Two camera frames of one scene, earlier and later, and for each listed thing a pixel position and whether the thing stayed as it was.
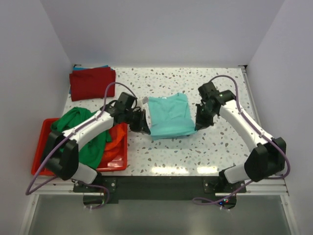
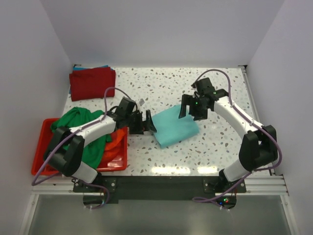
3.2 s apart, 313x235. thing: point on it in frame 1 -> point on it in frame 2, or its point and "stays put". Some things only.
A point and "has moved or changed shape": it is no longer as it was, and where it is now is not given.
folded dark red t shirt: [92, 83] stays put
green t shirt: [91, 150] stays put
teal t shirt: [170, 116] has moved or changed shape
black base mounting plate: [116, 188] stays put
